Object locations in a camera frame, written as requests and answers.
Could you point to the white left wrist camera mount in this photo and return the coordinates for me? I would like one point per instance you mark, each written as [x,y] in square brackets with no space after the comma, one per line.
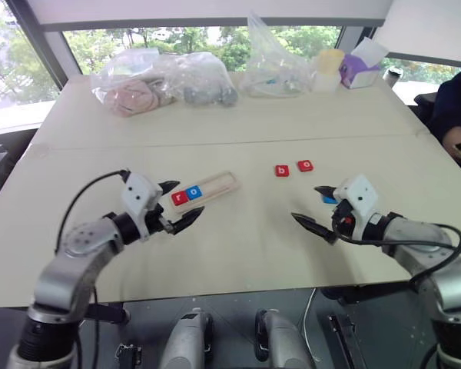
[138,192]

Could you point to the red letter tile r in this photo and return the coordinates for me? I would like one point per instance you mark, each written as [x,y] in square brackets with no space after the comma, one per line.
[179,198]

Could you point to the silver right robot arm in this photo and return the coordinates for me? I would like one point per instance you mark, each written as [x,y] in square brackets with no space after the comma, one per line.
[418,238]

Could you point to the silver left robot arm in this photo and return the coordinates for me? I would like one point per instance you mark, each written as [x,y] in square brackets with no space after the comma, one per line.
[80,246]

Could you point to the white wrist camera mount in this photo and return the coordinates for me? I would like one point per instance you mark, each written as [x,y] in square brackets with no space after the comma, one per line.
[359,196]
[138,192]

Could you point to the black chair with armrest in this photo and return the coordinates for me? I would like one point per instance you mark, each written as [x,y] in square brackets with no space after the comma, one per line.
[0,161]

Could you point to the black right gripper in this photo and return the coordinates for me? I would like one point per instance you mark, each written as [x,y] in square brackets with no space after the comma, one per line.
[343,215]

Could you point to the small black metal clamp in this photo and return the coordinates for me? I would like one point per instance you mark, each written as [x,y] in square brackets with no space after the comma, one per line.
[128,353]

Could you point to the plastic bag with pink cloth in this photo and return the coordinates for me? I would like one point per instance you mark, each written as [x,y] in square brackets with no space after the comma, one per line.
[130,96]

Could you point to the black office chair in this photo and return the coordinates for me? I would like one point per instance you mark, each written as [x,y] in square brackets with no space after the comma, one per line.
[424,105]

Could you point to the plastic bag with grey items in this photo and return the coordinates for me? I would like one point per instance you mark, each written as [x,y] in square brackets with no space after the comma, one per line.
[203,84]

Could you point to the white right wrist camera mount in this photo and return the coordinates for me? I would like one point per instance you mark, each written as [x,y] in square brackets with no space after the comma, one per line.
[359,196]

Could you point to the tall clear plastic bag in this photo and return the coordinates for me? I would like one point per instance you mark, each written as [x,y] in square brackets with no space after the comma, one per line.
[272,69]

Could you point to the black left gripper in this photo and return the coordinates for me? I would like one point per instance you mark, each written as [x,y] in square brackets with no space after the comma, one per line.
[156,221]

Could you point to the black table bracket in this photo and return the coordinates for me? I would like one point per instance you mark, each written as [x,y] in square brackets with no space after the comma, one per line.
[107,312]
[365,293]

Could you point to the red letter tile b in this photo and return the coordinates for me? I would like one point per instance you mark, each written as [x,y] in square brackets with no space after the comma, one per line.
[282,171]

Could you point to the purple tissue box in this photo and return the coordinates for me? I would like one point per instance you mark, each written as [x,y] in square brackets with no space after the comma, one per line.
[359,71]

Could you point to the person's bare hand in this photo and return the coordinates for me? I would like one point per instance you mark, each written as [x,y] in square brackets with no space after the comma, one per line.
[455,140]

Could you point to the person in dark clothes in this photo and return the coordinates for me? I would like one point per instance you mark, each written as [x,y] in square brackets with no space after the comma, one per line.
[457,104]

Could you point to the wooden letter tray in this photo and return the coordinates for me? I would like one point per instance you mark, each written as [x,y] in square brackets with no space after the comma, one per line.
[223,184]

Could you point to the black table leg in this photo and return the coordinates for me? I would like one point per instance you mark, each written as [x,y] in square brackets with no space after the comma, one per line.
[345,342]

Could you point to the blue letter tile o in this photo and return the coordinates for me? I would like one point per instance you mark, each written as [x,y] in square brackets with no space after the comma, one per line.
[194,192]

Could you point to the red letter tile o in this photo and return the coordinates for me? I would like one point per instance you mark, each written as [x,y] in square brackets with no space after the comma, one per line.
[305,165]

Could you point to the grey robot leg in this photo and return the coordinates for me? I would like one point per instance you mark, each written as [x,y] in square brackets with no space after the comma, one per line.
[282,342]
[186,342]

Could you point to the silver tumbler with dark lid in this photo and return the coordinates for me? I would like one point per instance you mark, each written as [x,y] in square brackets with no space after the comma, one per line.
[392,76]

